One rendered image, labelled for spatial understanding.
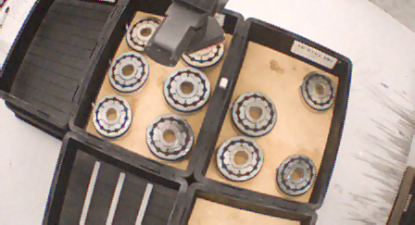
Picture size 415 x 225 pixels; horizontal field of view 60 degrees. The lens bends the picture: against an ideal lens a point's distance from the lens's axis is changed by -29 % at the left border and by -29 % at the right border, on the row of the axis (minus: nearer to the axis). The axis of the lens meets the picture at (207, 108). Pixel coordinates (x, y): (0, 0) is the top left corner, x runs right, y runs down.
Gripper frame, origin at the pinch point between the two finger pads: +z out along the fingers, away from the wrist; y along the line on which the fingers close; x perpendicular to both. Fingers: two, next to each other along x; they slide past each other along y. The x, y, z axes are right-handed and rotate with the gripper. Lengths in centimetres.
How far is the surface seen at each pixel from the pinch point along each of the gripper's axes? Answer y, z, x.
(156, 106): -7.2, 23.2, 0.7
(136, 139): -14.6, 23.0, -4.5
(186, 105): -1.4, 20.5, -2.8
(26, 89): -41, 23, 22
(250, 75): 15.2, 23.8, -1.3
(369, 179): 40, 37, -42
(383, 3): 151, 110, 37
